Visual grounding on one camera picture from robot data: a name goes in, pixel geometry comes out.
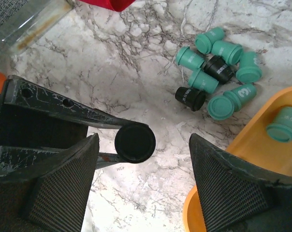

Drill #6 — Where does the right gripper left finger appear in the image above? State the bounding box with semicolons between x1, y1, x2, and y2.
0;134;99;232

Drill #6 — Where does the teal capsule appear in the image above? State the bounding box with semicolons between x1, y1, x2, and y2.
266;106;292;143

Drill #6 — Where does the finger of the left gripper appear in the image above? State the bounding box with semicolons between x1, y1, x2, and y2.
0;145;124;170
1;75;147;130

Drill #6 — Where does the red cloth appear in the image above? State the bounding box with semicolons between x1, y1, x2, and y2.
81;0;135;12

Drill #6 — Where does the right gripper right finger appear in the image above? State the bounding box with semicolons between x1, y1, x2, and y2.
189;134;292;232

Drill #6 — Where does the black coffee capsule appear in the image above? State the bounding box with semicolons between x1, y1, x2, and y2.
115;123;156;164
175;87;206;112

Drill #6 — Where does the orange plastic storage basket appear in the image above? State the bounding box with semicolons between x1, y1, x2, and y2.
183;87;292;232

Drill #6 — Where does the teal capsule numbered three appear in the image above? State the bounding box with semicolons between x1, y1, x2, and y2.
207;84;257;120

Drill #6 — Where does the teal capsule right edge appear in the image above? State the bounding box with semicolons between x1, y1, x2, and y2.
236;51;263;84

